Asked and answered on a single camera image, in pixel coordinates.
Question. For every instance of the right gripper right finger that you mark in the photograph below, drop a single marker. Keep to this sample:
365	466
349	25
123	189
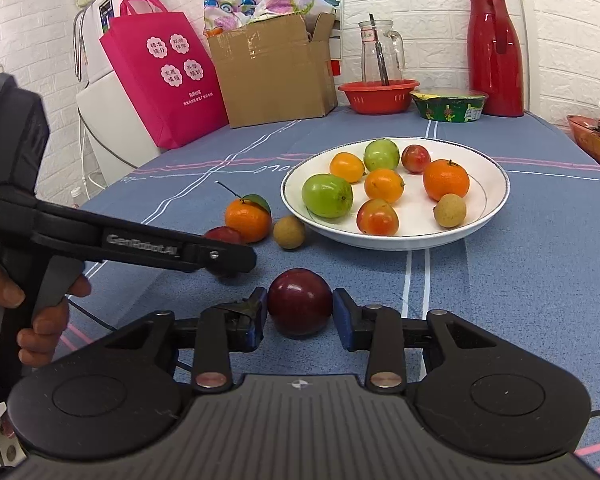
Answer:
385	335

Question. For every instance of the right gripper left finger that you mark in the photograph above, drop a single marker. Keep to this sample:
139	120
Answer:
212	336

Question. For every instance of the dark red plum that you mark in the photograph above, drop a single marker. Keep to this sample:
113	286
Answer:
225	234
300	303

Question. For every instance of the red-green small apple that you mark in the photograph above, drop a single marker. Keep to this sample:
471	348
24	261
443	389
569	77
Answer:
377	217

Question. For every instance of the tan longan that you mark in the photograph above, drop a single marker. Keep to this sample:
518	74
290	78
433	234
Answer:
450	211
289	233

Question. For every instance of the small orange citrus fruit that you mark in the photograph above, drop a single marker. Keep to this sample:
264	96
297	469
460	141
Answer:
384	184

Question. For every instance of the red peach-like fruit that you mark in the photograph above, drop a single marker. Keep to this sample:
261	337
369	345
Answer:
415	159

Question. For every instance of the tan longan on table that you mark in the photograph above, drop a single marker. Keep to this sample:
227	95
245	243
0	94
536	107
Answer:
289	233

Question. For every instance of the tangerine with stem and leaf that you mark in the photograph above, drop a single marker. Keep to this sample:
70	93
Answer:
248	214

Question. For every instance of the white appliance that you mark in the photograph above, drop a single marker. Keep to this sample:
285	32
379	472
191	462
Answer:
117	136

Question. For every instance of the orange tangerine on plate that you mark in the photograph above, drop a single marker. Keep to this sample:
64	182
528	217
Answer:
443	176

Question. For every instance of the white round plate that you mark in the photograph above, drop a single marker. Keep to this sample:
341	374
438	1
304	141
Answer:
488	193

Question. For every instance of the blue striped tablecloth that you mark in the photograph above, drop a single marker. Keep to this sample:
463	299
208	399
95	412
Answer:
530	276

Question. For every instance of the pink tote bag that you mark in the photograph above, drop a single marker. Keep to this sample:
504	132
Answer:
166	72

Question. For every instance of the red plastic basket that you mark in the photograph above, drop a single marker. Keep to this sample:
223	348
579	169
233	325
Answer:
373	98

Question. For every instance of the green foil bowl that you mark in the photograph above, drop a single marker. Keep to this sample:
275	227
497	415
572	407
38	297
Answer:
449	105

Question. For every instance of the black stirrer in pitcher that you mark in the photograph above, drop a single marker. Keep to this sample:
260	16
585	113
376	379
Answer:
384	78

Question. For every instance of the brown cardboard box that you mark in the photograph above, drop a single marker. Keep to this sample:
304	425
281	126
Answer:
275	70

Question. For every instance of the glass pitcher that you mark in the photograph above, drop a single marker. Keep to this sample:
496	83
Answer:
392	44

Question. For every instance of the red thermos jug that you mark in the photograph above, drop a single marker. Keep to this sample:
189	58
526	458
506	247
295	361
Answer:
494	58

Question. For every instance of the floral cloth in box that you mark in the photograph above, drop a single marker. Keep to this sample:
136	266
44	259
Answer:
226	15

